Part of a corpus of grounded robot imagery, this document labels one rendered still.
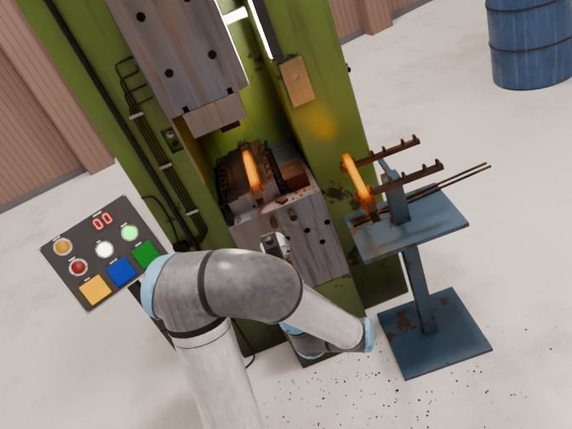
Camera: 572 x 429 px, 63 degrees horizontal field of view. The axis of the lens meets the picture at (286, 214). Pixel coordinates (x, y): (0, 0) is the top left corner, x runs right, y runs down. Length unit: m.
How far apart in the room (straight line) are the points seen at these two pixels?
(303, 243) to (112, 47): 0.99
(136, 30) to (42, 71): 3.92
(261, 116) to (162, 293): 1.47
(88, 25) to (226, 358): 1.21
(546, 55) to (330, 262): 2.57
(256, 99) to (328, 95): 0.43
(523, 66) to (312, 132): 2.43
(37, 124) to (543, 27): 4.83
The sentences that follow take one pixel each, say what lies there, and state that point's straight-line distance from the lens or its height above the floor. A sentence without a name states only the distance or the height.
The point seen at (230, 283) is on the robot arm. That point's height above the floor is 1.40.
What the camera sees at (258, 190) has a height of 1.01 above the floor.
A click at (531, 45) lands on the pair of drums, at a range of 3.97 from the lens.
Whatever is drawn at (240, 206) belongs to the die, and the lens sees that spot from 1.81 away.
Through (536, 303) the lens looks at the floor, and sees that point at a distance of 2.45.
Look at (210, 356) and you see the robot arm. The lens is 0.87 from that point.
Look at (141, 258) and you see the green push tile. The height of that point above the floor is 1.01.
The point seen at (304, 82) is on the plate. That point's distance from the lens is 1.79.
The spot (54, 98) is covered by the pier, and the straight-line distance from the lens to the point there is 5.51.
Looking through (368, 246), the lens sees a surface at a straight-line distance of 1.79.
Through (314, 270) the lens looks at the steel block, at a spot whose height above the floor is 0.56.
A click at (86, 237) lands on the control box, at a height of 1.15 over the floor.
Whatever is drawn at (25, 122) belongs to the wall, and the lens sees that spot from 5.82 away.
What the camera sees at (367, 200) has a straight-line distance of 1.53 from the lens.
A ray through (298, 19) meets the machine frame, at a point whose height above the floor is 1.47.
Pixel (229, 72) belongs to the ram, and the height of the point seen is 1.43.
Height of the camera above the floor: 1.86
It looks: 34 degrees down
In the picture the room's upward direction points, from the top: 24 degrees counter-clockwise
